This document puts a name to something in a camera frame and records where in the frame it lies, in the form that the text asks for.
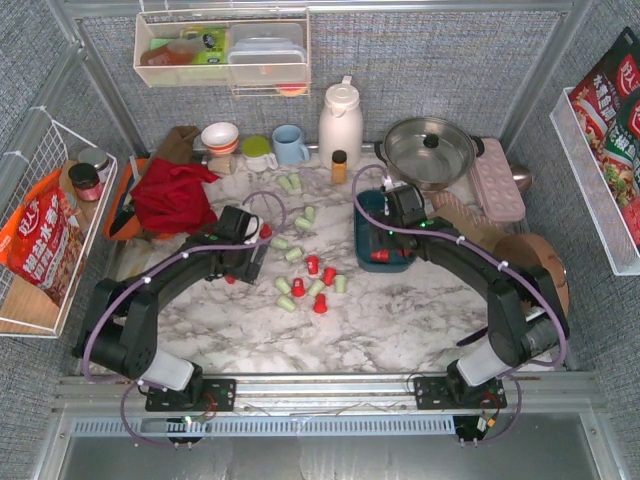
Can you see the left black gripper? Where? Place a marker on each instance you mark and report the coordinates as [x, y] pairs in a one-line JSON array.
[[248, 267]]

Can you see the dark lidded jar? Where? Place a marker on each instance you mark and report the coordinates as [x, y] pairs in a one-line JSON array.
[[85, 182]]

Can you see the orange tray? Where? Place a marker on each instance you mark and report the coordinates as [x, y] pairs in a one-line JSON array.
[[121, 224]]

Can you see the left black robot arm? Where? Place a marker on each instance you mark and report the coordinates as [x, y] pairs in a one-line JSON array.
[[120, 329]]

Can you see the white orange striped bowl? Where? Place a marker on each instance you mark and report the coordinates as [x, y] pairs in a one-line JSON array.
[[220, 138]]

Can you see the cream wall basket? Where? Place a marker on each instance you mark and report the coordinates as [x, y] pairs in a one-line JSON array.
[[163, 59]]

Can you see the glass pepper grinder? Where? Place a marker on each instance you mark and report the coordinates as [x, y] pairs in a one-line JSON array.
[[221, 165]]

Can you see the white thermos jug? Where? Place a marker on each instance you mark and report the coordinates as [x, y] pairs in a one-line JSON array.
[[341, 124]]

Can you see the striped pink cloth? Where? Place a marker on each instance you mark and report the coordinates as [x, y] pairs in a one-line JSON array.
[[446, 199]]

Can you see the stainless steel pot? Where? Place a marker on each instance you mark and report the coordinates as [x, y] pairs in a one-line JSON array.
[[428, 152]]

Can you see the blue mug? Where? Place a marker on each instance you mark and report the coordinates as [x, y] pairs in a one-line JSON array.
[[288, 145]]

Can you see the green packaged item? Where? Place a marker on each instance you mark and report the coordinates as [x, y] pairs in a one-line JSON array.
[[214, 42]]

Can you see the brown cloth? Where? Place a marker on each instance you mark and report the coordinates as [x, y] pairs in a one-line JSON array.
[[177, 146]]

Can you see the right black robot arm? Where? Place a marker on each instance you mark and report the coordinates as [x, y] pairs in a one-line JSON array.
[[525, 317]]

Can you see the red seasoning bag left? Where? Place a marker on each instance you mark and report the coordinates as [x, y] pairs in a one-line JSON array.
[[39, 242]]

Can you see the teal storage basket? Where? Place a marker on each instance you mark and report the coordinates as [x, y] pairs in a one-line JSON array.
[[374, 249]]

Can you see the round wooden board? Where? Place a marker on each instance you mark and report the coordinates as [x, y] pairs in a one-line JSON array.
[[527, 250]]

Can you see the green lidded cup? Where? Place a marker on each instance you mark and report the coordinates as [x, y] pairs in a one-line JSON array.
[[258, 155]]

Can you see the clear plastic food container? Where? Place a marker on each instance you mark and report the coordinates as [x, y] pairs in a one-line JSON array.
[[267, 53]]

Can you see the pink egg tray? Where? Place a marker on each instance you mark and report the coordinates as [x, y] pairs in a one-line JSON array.
[[493, 183]]

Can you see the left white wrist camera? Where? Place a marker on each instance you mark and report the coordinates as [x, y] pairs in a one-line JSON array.
[[252, 234]]

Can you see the red cloth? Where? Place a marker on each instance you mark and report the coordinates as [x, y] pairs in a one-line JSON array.
[[170, 198]]

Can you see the green coffee capsule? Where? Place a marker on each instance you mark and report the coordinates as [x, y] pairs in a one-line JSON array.
[[282, 285], [294, 254], [295, 181], [303, 223], [284, 182], [316, 288], [309, 214], [286, 303], [340, 283], [279, 243]]

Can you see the orange spice bottle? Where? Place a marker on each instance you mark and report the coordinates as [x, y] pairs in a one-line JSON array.
[[339, 167]]

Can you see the silver lidded jar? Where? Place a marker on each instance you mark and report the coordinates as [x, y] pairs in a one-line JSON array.
[[94, 156]]

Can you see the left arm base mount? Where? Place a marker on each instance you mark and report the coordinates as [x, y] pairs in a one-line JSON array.
[[212, 395]]

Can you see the white wire basket left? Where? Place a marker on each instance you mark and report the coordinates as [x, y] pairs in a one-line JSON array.
[[26, 311]]

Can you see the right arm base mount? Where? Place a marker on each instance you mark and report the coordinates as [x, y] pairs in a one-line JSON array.
[[444, 393]]

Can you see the brown cardboard sheet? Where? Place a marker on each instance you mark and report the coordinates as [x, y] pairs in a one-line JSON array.
[[470, 225]]

